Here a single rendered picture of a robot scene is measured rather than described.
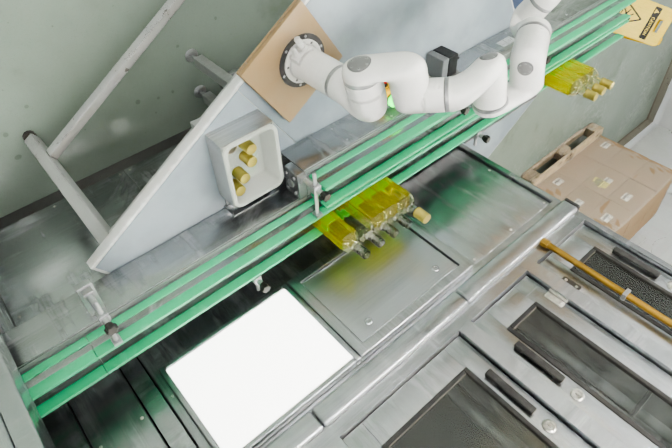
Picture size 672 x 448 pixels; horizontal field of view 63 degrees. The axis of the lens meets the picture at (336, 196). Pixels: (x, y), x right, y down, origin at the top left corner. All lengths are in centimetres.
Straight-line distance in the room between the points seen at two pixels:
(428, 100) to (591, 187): 439
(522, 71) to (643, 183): 450
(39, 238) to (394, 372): 128
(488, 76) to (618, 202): 433
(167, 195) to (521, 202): 119
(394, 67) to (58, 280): 126
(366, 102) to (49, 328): 96
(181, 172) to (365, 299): 64
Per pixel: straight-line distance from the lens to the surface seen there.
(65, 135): 203
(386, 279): 171
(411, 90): 132
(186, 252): 161
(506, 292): 179
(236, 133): 151
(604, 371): 172
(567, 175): 571
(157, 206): 157
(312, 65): 149
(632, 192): 574
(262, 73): 152
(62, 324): 158
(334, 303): 165
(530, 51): 144
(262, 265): 164
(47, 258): 207
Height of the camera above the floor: 190
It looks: 34 degrees down
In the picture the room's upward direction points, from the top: 128 degrees clockwise
